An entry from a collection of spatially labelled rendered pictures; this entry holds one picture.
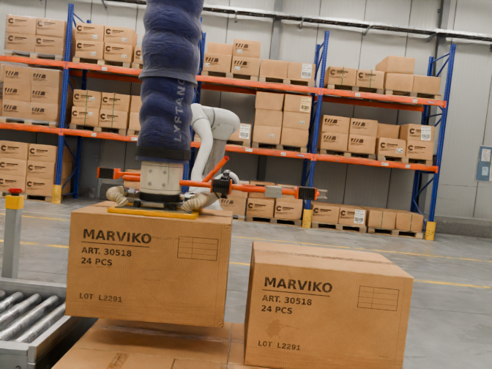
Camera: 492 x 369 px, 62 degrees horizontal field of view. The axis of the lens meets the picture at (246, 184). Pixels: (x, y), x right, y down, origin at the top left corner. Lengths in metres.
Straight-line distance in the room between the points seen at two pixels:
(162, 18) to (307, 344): 1.35
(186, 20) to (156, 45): 0.15
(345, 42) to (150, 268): 9.69
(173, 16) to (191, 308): 1.11
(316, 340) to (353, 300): 0.21
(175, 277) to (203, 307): 0.16
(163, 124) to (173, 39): 0.32
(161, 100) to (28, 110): 8.40
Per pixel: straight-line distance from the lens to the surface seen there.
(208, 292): 1.61
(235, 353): 1.78
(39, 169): 9.87
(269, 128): 8.92
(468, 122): 11.65
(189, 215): 1.58
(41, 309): 2.18
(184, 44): 1.69
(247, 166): 10.17
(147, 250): 1.60
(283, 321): 1.63
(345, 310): 1.65
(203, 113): 2.38
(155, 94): 1.66
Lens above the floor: 1.31
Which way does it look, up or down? 3 degrees down
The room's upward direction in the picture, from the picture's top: 6 degrees clockwise
